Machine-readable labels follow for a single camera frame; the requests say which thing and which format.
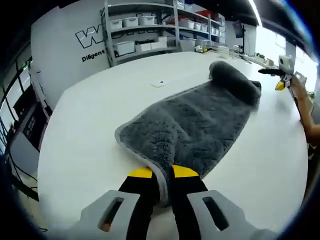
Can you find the grey fluffy towel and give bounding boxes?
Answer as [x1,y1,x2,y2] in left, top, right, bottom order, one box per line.
[114,60,262,208]

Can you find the black monitor on stand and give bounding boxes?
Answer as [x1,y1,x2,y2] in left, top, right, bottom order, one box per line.
[231,21,248,53]

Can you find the idle white yellow gripper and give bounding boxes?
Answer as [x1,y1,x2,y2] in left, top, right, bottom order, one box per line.
[194,44,210,54]

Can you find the grey metal shelving rack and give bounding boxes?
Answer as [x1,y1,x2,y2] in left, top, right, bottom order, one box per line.
[173,0,227,51]
[100,0,181,67]

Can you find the white plastic bucket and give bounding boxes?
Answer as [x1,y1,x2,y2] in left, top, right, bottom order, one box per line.
[179,37,196,52]

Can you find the black equipment cabinet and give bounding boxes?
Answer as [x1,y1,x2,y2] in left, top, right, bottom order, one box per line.
[12,83,52,152]

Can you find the rows of white storage bins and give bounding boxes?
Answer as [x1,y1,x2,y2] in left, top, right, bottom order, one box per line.
[109,0,227,57]

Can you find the black framed glass partition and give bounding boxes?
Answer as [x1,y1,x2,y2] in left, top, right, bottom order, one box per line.
[0,56,34,151]

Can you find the white table cable port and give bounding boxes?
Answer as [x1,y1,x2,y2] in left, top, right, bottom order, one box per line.
[149,78,171,88]

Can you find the black floor cables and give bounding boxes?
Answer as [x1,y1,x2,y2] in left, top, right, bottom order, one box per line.
[4,147,41,203]

